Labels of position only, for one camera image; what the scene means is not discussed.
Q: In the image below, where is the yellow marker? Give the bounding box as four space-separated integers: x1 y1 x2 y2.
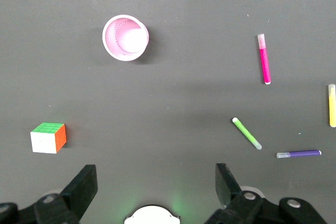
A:
328 83 336 128

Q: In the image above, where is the purple marker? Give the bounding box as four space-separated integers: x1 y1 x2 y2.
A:
276 150 322 159

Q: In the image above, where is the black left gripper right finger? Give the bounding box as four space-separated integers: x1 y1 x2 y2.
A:
204 163 329 224

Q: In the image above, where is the pink plastic cup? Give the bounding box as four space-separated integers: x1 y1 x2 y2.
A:
101 14 150 62

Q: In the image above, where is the pink marker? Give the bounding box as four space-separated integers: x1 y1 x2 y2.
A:
257 33 272 86

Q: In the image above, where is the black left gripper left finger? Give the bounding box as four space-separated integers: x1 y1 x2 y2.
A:
0 164 98 224

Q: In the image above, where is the green marker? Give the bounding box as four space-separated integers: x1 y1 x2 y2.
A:
232 117 263 151

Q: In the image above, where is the colourful puzzle cube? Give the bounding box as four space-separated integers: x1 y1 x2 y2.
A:
30 122 67 154

